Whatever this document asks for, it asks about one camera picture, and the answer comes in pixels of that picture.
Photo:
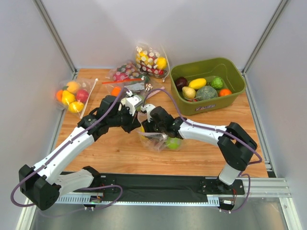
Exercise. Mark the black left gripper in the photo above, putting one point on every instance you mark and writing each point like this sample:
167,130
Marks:
132,122

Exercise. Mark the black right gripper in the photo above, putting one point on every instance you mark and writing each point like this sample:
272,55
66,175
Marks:
148,125

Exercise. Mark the clear pink zip top bag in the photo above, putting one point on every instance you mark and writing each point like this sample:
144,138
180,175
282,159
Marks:
157,143

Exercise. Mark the pale yellow fake pear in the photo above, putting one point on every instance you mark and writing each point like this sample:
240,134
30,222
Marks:
188,92

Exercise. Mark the fake orange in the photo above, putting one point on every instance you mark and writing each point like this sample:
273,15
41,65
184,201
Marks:
224,92

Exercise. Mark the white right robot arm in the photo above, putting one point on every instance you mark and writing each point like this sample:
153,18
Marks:
235,144

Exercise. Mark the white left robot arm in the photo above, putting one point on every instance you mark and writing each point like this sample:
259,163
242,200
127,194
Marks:
44,182

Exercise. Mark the yellow fake lemon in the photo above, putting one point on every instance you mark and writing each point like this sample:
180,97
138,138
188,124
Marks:
142,131

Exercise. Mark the green fake cabbage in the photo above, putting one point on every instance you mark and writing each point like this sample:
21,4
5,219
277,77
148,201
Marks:
140,102

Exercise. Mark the clear vegetable zip bag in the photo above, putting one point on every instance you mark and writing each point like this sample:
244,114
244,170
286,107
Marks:
133,87

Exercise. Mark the orange fake persimmon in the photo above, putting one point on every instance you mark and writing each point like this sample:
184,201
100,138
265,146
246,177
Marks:
116,91

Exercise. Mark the polka dot zip bag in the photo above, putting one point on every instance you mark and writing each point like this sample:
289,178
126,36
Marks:
125,71

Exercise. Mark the dark red fake apple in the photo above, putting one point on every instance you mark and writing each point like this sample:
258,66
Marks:
180,83

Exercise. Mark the yellow fake mango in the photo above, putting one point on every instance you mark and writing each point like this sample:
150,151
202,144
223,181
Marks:
196,84

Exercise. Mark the fake netted melon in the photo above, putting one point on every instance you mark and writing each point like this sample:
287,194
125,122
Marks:
206,93

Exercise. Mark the clear fruit bag left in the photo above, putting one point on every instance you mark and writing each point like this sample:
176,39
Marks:
74,96

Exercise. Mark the green fake custard apple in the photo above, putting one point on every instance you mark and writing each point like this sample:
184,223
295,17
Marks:
217,83

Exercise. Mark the green plastic tub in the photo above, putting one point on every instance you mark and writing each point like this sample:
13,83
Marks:
208,69

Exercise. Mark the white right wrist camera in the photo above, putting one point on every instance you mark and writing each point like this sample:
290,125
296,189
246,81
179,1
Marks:
145,110

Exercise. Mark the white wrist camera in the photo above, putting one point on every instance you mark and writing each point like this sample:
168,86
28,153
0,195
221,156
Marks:
145,110
130,103

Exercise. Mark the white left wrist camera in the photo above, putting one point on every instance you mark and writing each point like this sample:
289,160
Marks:
130,103

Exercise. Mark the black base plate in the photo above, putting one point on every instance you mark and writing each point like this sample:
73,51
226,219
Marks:
177,187

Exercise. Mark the polka dot drawstring bag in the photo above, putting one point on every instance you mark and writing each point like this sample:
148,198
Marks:
152,61

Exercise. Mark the aluminium cable rail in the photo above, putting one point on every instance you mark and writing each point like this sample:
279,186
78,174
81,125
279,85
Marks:
90,200

